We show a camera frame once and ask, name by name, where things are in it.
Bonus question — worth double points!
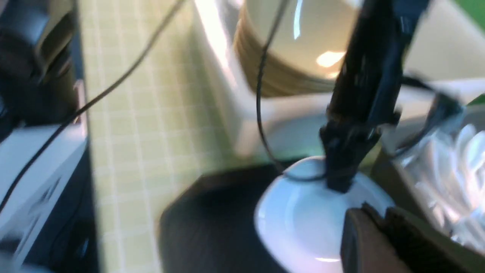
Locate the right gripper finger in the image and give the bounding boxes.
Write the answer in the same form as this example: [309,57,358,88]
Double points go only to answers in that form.
[341,203,485,273]

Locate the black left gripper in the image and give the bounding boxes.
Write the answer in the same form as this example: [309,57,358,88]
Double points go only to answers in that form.
[320,114,382,193]

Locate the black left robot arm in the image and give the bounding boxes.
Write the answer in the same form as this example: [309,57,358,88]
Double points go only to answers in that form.
[320,0,430,193]

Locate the grey spoon bin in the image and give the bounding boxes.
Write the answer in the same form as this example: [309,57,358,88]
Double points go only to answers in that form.
[369,106,485,243]

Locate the pile of white spoons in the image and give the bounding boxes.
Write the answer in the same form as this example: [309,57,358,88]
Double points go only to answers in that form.
[394,114,485,243]

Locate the upper white square dish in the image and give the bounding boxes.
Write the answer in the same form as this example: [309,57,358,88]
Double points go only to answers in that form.
[254,173,395,273]

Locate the stack of tan bowls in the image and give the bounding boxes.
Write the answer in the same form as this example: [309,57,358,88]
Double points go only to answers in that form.
[233,0,362,98]

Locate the large white plastic tub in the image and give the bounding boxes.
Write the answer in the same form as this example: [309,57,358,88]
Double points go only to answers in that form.
[194,0,484,158]

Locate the black serving tray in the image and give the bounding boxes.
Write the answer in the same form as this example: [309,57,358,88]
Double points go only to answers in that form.
[159,164,284,273]

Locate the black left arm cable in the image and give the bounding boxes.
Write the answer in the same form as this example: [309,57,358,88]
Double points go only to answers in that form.
[256,0,326,180]

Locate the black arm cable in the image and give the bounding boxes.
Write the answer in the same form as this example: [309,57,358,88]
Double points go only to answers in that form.
[256,0,326,180]
[0,0,186,213]

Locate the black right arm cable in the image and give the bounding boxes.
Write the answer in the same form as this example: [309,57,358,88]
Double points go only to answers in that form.
[0,0,186,213]

